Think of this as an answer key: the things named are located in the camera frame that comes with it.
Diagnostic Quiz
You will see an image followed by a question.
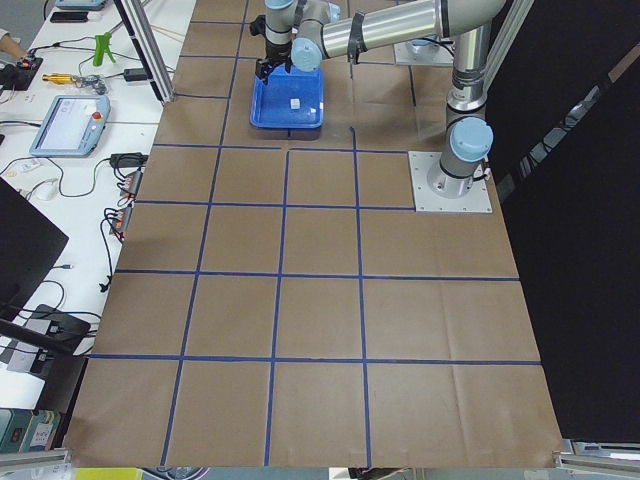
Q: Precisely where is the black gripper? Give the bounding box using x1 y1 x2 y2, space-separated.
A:
250 15 293 84

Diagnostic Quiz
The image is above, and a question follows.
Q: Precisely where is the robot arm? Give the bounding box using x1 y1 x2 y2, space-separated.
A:
250 0 504 198
291 0 504 71

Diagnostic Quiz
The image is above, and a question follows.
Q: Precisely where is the blue plastic tray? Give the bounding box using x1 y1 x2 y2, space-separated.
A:
249 66 324 129

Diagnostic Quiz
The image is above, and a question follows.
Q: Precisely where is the black power adapter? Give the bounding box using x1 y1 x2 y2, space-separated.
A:
122 68 148 82

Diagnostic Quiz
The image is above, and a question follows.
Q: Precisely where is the orange connector box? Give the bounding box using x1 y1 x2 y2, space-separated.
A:
120 170 143 198
107 206 133 236

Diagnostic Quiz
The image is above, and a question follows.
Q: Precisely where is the teach pendant tablet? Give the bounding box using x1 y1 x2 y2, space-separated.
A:
29 95 111 158

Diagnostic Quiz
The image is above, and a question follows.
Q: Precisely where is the yellow tool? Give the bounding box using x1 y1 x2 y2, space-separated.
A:
42 73 76 85

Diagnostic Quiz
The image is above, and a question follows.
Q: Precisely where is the brown paper table cover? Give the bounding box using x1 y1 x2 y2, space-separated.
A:
65 1 561 468

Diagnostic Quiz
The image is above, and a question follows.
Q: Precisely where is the black monitor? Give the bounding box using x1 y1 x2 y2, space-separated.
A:
0 180 69 321

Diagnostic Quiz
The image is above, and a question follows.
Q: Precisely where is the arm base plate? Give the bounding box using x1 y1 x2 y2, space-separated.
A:
408 151 493 214
393 40 453 67

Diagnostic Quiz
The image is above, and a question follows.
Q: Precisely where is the aluminium frame post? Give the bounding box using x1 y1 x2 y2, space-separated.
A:
114 0 175 104

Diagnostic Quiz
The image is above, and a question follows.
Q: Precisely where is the green handled reacher grabber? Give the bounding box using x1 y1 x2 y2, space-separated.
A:
92 32 116 67

